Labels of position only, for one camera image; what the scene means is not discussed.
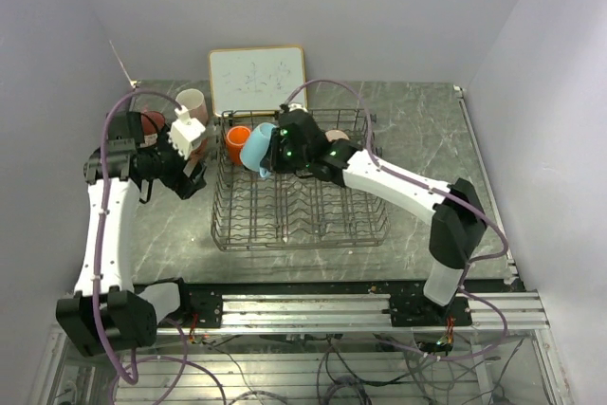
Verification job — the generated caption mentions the white board with wooden frame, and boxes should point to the white board with wooden frame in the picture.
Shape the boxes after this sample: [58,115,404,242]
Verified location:
[208,46,306,116]

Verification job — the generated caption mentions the pale pink mug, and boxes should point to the pale pink mug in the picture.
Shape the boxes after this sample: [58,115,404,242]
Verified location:
[325,129,349,142]

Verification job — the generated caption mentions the metal wire dish rack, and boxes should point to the metal wire dish rack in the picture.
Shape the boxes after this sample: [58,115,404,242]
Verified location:
[211,139,390,250]

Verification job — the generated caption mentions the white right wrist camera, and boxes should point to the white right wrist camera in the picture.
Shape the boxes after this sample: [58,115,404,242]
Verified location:
[281,102,307,113]

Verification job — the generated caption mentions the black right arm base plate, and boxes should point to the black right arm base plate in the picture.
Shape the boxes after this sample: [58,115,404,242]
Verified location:
[388,293,472,327]

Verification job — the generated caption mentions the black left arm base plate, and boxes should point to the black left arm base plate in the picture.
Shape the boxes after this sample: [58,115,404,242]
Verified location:
[180,284,224,329]

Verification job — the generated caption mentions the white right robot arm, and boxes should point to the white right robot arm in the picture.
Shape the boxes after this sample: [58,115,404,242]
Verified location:
[262,103,487,325]

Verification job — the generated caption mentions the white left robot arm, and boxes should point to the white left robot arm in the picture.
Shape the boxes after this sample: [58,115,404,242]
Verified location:
[56,110,206,357]

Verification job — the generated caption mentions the salmon pink patterned mug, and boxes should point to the salmon pink patterned mug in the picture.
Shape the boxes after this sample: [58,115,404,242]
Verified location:
[189,138,209,162]

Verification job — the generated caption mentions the light pink faceted mug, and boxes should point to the light pink faceted mug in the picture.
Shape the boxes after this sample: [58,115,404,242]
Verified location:
[175,88,209,125]

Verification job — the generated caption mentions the loose cables under table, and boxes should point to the loose cables under table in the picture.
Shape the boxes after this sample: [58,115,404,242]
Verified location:
[189,331,532,405]

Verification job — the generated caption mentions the light blue mug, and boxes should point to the light blue mug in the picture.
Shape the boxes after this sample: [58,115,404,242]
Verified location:
[240,122,276,178]

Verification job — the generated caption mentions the aluminium rail frame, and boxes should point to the aluminium rail frame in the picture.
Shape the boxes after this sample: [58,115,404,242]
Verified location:
[50,291,551,336]

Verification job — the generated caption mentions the orange mug black handle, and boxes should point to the orange mug black handle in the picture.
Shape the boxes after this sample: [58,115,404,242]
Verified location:
[225,125,251,166]

